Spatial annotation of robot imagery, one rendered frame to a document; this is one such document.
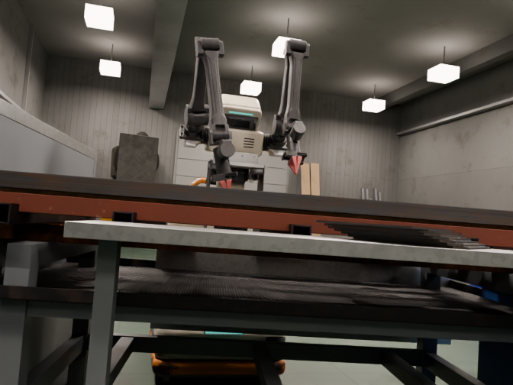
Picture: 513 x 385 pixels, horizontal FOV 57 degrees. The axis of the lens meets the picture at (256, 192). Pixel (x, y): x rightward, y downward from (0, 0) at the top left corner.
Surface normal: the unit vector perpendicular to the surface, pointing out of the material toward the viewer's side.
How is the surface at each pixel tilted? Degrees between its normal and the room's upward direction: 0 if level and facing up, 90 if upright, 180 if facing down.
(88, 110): 90
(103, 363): 90
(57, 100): 90
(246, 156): 90
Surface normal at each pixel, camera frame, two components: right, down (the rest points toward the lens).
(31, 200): 0.09, -0.05
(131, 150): 0.44, -0.02
